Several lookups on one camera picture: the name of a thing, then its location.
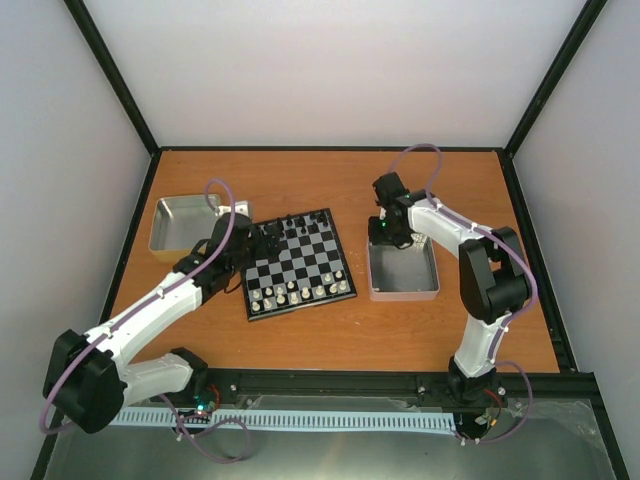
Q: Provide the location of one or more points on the black frame post left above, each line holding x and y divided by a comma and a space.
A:
98, 47

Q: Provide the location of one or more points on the black chess piece set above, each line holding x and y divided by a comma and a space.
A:
302, 229

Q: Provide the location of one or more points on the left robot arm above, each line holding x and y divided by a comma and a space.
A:
91, 376

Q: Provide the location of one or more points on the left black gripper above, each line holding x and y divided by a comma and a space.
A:
262, 251

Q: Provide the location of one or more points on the black frame post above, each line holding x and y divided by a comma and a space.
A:
570, 46
98, 47

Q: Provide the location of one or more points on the pink tin with white pieces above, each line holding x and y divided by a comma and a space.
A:
403, 275

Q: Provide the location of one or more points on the black frame post right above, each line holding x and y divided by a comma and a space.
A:
570, 46

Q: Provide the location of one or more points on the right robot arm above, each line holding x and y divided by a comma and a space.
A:
495, 283

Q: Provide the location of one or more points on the light blue cable duct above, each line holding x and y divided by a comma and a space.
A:
325, 421

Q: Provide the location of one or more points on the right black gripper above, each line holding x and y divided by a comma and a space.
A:
374, 235

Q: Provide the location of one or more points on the empty silver metal tin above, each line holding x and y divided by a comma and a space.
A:
179, 222

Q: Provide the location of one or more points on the black and silver chessboard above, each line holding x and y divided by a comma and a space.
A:
306, 266

